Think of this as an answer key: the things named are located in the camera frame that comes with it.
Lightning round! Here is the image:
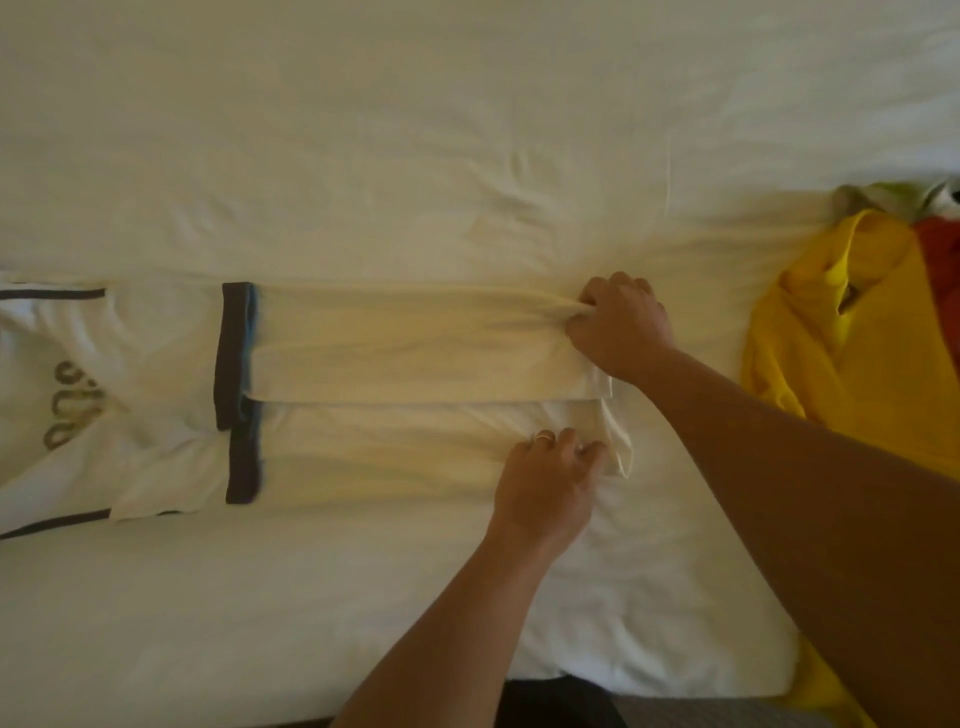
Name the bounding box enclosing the person's right hand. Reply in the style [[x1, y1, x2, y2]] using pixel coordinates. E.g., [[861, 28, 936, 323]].
[[562, 271, 680, 389]]

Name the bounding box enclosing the person's left hand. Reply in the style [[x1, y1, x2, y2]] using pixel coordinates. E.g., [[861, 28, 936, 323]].
[[487, 427, 611, 564]]

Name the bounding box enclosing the white football jersey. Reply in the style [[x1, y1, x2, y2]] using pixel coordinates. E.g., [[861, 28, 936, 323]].
[[0, 274, 635, 539]]

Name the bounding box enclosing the yellow shirt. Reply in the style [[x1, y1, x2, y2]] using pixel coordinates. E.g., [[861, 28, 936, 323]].
[[741, 210, 960, 710]]

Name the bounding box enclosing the red blue white jersey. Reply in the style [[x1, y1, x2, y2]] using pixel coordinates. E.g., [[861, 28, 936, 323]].
[[832, 177, 960, 369]]

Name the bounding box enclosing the person's left forearm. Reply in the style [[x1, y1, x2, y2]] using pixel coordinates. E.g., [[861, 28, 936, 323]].
[[330, 532, 564, 728]]

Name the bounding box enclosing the person's right forearm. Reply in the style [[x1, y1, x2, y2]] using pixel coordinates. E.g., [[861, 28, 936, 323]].
[[637, 348, 960, 728]]

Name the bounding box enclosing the person's left leg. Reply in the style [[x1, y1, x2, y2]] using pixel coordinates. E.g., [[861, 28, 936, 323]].
[[495, 675, 629, 728]]

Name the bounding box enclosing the white bed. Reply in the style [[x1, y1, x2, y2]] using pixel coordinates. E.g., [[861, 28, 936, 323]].
[[0, 0, 960, 728]]

